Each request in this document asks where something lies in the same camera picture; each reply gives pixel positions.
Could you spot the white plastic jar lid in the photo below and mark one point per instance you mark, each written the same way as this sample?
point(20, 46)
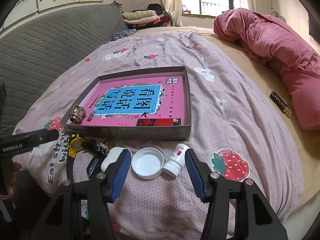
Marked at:
point(147, 163)

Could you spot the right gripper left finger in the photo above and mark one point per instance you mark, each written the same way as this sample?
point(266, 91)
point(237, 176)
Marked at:
point(62, 216)

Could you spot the brass door knob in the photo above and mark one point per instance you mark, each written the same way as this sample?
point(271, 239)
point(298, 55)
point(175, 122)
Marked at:
point(77, 114)

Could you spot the beige bed sheet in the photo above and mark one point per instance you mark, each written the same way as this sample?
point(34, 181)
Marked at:
point(270, 83)

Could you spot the black gold label box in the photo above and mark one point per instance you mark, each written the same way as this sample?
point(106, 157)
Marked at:
point(280, 103)

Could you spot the dark patterned cloth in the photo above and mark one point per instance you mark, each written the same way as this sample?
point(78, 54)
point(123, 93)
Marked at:
point(123, 34)

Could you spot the grey quilted headboard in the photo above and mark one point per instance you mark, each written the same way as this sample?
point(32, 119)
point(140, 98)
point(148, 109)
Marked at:
point(34, 54)

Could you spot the pink Chinese workbook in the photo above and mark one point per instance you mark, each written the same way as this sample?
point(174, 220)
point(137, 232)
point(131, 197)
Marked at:
point(127, 102)

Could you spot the small white pill bottle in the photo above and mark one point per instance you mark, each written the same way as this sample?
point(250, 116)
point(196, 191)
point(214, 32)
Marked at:
point(176, 162)

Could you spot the pink strawberry print blanket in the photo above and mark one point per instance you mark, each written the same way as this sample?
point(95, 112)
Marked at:
point(218, 111)

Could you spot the wall television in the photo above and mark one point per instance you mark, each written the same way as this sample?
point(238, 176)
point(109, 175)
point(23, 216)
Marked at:
point(314, 29)

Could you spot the stack of folded clothes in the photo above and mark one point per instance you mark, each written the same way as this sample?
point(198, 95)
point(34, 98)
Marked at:
point(154, 16)

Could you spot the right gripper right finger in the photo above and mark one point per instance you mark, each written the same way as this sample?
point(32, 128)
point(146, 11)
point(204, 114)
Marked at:
point(254, 216)

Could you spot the person's left hand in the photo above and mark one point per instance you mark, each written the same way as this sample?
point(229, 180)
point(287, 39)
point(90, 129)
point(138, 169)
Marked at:
point(19, 178)

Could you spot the white earbuds case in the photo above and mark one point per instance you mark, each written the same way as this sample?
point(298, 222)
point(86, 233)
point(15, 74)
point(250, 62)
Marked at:
point(111, 157)

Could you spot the pink rolled quilt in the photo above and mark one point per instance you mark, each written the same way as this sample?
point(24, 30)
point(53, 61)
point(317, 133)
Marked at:
point(271, 42)

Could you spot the red black lighter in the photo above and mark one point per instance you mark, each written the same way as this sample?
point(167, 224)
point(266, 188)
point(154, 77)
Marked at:
point(158, 122)

